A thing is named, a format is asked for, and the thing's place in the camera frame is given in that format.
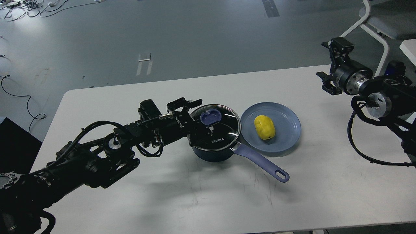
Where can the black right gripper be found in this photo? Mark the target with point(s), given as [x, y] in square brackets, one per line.
[346, 74]

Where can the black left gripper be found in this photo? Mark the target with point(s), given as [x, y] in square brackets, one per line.
[179, 124]

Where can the glass lid with blue knob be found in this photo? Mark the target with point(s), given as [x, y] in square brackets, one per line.
[222, 121]

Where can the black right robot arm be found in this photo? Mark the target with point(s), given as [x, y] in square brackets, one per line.
[376, 100]

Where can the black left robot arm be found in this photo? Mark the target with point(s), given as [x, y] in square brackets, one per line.
[99, 156]

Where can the dark blue saucepan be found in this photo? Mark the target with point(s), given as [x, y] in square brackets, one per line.
[245, 151]

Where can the blue plate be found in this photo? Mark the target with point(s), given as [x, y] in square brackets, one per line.
[287, 128]

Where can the white table corner at right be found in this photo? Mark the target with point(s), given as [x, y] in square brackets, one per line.
[408, 47]

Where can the white chair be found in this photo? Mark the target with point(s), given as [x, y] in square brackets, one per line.
[395, 19]

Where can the black box at left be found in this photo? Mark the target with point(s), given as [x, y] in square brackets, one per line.
[18, 148]

